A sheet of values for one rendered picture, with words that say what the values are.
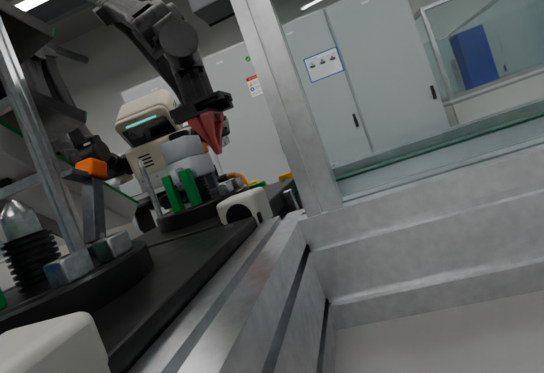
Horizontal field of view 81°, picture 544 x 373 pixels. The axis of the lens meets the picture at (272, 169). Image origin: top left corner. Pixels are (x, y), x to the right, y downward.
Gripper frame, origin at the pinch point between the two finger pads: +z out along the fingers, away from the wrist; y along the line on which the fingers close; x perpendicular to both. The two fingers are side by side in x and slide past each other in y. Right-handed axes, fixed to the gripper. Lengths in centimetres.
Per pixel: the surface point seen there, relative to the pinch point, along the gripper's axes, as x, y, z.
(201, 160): -12.6, 2.2, 1.3
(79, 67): 692, -565, -363
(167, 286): -39.7, 10.3, 8.3
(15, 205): -37.9, 0.1, 0.7
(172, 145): -14.8, 0.0, -2.0
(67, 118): -7.3, -21.3, -13.8
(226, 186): -15.3, 5.5, 5.7
